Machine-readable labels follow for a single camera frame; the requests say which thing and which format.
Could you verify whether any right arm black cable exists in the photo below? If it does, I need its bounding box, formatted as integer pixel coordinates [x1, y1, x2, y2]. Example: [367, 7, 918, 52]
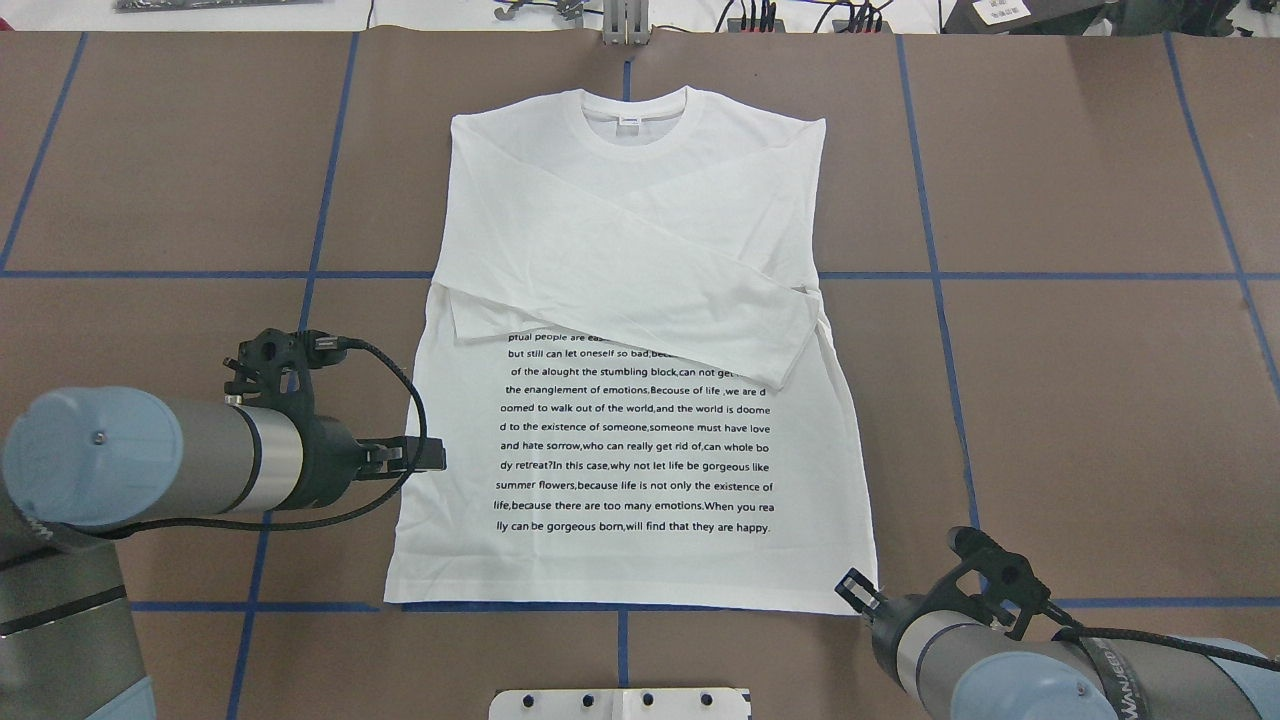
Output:
[1041, 600, 1280, 673]

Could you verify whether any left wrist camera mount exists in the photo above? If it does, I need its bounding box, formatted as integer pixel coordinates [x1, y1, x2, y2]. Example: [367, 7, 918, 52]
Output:
[223, 328, 347, 424]

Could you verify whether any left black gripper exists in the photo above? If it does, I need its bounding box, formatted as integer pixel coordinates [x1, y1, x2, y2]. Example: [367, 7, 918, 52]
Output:
[298, 416, 447, 509]

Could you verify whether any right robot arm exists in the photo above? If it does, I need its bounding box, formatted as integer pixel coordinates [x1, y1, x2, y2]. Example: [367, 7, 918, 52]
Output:
[835, 569, 1279, 719]

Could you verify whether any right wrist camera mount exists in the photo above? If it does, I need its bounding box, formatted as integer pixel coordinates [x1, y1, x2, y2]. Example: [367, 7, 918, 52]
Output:
[919, 527, 1074, 641]

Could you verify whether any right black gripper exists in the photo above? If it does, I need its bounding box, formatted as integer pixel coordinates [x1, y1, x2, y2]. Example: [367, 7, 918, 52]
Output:
[835, 568, 936, 691]

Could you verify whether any aluminium frame post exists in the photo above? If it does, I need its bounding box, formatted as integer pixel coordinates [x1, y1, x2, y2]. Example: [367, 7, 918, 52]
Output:
[602, 0, 652, 46]

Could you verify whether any orange black connector box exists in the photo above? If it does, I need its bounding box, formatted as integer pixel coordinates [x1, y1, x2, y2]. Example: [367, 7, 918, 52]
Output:
[724, 15, 787, 33]

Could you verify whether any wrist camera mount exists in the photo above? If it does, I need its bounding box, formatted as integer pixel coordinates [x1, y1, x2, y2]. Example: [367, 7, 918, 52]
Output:
[223, 328, 347, 424]
[919, 527, 1074, 641]

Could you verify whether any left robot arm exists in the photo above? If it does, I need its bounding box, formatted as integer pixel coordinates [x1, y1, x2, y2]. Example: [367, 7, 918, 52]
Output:
[3, 387, 445, 719]

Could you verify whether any white long-sleeve printed shirt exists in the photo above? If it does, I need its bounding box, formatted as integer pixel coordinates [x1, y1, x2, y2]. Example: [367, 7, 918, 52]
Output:
[384, 87, 878, 616]

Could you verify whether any white central pillar with base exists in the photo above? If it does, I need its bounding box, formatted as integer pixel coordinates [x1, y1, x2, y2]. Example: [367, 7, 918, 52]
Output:
[488, 687, 754, 719]

